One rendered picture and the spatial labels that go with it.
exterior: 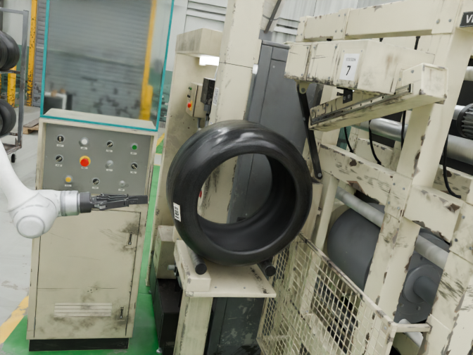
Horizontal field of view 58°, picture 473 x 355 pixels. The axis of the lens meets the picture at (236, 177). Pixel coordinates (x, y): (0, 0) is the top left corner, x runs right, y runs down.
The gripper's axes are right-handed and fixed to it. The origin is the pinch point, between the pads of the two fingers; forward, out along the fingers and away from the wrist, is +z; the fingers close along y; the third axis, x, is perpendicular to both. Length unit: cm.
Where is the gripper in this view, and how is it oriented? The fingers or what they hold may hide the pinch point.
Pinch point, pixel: (138, 199)
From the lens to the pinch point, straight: 160.6
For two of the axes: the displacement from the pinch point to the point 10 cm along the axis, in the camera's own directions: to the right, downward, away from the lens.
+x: -0.4, 9.6, 2.7
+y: -2.6, -2.7, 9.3
